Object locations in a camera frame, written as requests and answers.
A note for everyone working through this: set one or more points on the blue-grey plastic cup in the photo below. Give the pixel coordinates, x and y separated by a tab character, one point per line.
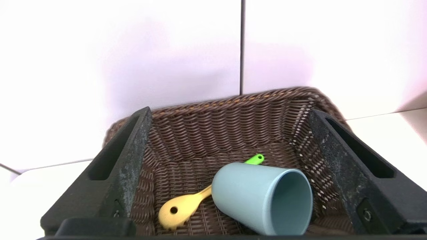
247	193

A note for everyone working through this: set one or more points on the dark brown wicker basket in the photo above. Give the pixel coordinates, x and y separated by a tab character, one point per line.
217	126

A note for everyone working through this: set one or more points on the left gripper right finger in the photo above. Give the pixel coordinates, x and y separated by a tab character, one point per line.
367	186

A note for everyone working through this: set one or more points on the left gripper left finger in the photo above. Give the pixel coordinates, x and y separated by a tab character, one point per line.
110	186

